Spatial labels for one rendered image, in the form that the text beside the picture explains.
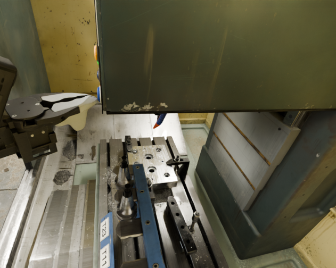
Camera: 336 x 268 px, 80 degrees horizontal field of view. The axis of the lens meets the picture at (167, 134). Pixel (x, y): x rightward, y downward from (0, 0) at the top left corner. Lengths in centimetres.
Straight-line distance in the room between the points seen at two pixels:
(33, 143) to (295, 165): 83
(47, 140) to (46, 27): 141
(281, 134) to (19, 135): 79
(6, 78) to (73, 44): 142
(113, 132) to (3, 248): 101
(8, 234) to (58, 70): 115
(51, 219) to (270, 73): 118
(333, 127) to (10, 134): 82
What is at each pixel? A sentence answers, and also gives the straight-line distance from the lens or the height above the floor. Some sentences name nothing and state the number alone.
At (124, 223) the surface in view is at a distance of 63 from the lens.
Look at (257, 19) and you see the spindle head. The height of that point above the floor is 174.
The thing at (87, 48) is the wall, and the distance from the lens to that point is 175.
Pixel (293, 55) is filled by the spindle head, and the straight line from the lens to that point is 53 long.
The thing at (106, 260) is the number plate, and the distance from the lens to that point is 89.
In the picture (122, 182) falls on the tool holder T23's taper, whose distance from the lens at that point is 69.
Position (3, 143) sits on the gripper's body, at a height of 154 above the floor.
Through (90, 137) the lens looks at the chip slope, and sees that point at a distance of 174.
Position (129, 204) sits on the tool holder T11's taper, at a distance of 60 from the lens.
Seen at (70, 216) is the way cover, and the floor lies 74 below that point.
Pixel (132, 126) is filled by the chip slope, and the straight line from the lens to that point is 178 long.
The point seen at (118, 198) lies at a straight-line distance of 68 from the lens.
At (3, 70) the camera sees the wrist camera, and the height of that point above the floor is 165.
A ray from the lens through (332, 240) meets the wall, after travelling 138.
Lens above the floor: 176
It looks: 35 degrees down
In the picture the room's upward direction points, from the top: 9 degrees clockwise
